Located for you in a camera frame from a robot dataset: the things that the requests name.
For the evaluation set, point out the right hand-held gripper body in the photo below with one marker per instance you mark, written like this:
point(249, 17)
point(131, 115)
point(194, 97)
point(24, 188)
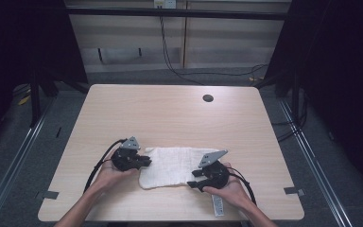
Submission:
point(217, 175)

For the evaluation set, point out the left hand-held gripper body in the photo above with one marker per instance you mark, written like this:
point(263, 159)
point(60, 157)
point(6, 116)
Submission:
point(124, 159)

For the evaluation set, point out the white towel with label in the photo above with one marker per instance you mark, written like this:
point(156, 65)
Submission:
point(170, 167)

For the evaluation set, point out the person's right hand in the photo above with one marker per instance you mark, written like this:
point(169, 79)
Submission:
point(233, 190)

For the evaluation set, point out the person's left hand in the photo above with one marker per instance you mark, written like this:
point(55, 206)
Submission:
point(112, 178)

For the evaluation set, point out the small black floor strip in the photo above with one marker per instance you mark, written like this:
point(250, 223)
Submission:
point(58, 132)

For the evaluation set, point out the dark round table grommet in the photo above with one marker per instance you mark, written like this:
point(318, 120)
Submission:
point(208, 98)

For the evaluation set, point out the grey tape strip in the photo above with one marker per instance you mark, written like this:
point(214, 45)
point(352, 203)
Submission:
point(294, 191)
point(50, 195)

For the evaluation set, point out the yellow item on floor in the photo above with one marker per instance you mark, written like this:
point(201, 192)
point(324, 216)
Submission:
point(24, 100)

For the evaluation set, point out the black horizontal metal bar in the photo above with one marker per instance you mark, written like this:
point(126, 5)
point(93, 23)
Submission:
point(176, 13)

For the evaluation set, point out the silver floor rail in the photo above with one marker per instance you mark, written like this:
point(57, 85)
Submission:
point(312, 157)
point(15, 157)

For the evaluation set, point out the white wall outlet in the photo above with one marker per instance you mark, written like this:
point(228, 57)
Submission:
point(165, 3)

